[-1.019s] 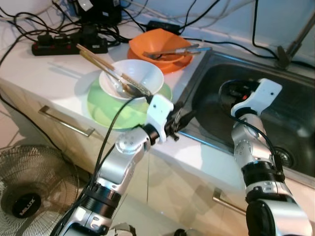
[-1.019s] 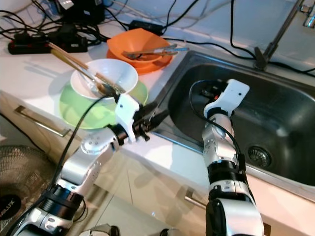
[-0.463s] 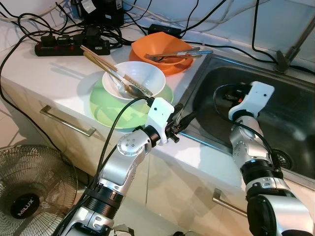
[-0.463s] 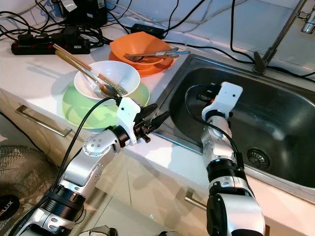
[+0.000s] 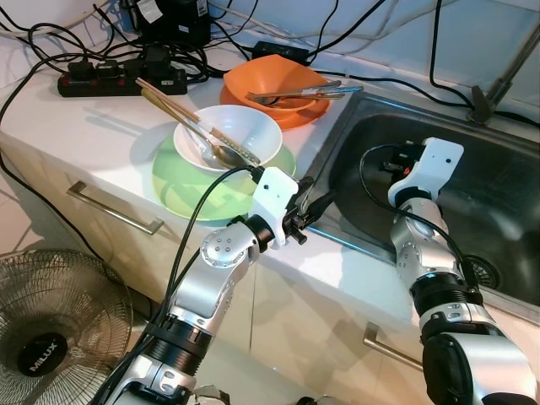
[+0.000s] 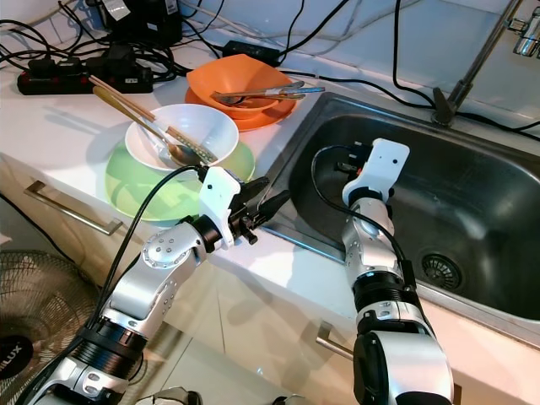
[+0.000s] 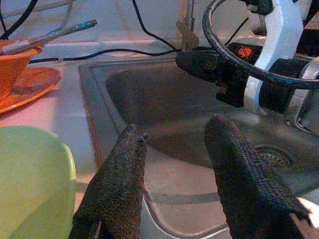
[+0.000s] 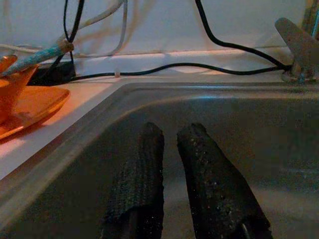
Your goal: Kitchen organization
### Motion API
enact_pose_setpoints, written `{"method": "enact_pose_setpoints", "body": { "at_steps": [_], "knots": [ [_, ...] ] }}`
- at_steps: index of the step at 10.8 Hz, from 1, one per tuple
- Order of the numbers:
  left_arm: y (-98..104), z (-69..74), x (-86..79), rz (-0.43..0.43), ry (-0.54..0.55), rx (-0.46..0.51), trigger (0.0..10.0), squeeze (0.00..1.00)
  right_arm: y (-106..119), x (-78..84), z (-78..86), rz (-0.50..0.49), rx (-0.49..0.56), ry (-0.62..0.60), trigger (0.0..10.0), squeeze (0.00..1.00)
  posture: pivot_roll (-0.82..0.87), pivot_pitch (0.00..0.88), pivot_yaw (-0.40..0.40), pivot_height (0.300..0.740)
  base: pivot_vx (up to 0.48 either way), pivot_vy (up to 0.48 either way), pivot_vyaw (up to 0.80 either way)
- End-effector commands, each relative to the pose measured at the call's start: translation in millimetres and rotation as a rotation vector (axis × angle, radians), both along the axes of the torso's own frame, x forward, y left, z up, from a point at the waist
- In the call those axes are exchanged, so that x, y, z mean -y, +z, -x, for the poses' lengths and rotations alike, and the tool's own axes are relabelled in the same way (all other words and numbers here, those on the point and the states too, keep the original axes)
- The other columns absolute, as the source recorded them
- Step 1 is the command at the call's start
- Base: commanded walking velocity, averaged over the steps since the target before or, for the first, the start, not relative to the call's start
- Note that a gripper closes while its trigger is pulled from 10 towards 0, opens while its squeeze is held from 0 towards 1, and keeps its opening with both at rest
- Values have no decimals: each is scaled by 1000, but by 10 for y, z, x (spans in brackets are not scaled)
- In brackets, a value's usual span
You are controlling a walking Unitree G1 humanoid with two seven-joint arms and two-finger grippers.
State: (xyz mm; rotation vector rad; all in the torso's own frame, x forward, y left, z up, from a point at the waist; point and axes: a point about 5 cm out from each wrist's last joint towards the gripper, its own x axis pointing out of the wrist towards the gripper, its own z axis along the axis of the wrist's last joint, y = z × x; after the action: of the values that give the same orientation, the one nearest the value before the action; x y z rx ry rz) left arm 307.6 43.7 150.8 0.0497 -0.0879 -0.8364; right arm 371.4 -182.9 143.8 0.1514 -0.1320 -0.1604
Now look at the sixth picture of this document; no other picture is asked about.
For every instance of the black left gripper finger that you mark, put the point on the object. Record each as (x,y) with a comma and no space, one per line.
(256,188)
(273,208)

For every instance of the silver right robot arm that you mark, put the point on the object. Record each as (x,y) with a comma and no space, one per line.
(367,245)

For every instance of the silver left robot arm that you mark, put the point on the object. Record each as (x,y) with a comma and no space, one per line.
(160,270)

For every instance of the orange plate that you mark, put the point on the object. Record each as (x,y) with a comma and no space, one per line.
(253,121)

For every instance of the wooden chopstick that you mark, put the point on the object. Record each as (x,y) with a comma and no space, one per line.
(139,110)
(192,150)

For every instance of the white bowl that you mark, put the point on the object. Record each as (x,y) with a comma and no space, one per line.
(211,122)

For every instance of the silver spoon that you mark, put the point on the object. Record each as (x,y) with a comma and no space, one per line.
(287,91)

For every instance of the silver fork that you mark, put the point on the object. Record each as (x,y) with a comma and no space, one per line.
(274,87)

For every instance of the chrome sink faucet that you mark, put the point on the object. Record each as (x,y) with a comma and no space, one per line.
(443,105)

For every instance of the green plate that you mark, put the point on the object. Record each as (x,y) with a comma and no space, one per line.
(135,190)

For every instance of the orange bowl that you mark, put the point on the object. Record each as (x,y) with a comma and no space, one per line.
(236,72)

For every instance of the stainless steel sink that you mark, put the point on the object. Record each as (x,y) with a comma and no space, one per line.
(472,202)

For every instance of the flat black adapter box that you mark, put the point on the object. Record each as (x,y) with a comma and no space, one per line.
(253,53)

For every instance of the round sink drain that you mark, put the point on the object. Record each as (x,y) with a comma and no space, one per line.
(443,272)

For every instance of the large black plug adapter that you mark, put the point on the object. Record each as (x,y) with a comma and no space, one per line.
(116,61)

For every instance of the black charger device with label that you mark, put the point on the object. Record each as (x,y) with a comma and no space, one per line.
(143,29)

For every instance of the small black power plug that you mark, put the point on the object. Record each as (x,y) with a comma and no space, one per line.
(40,67)

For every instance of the black power strip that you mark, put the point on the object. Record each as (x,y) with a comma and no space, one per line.
(84,83)

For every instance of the grey floor fan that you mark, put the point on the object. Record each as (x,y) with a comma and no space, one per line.
(34,295)

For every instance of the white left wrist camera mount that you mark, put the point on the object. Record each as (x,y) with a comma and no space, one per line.
(219,202)

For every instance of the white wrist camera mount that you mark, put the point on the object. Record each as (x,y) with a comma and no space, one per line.
(219,202)
(384,164)

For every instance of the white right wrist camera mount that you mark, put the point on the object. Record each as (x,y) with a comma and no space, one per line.
(384,164)

